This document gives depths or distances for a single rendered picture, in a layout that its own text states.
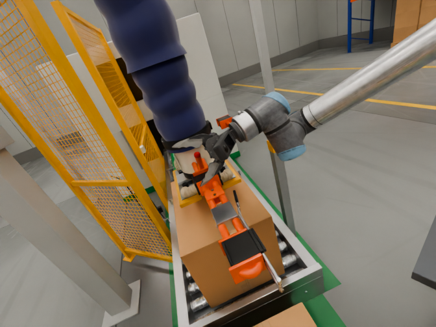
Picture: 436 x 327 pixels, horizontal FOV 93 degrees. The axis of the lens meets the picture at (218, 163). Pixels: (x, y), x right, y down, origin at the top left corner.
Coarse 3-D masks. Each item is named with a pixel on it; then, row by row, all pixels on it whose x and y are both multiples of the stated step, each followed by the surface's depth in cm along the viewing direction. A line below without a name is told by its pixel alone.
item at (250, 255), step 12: (228, 240) 48; (240, 240) 47; (252, 240) 46; (228, 252) 45; (240, 252) 44; (252, 252) 43; (240, 264) 42; (252, 264) 43; (264, 264) 44; (240, 276) 43
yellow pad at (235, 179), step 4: (228, 164) 105; (224, 168) 97; (228, 168) 101; (220, 172) 100; (232, 176) 93; (236, 176) 93; (228, 180) 93; (232, 180) 92; (236, 180) 91; (240, 180) 92; (224, 184) 91; (228, 184) 91; (232, 184) 91; (224, 188) 91
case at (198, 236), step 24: (240, 192) 103; (192, 216) 99; (264, 216) 86; (192, 240) 86; (216, 240) 82; (264, 240) 89; (192, 264) 84; (216, 264) 88; (216, 288) 94; (240, 288) 99
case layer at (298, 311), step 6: (294, 306) 91; (300, 306) 90; (282, 312) 90; (288, 312) 90; (294, 312) 89; (300, 312) 88; (306, 312) 88; (270, 318) 90; (276, 318) 89; (282, 318) 88; (288, 318) 88; (294, 318) 87; (300, 318) 87; (306, 318) 86; (258, 324) 89; (264, 324) 88; (270, 324) 88; (276, 324) 87; (282, 324) 87; (288, 324) 86; (294, 324) 85; (300, 324) 85; (306, 324) 84; (312, 324) 84
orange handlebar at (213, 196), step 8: (216, 184) 71; (208, 192) 68; (216, 192) 67; (208, 200) 65; (216, 200) 67; (224, 200) 63; (224, 224) 55; (240, 224) 53; (224, 232) 52; (256, 264) 43; (240, 272) 42; (248, 272) 42; (256, 272) 42
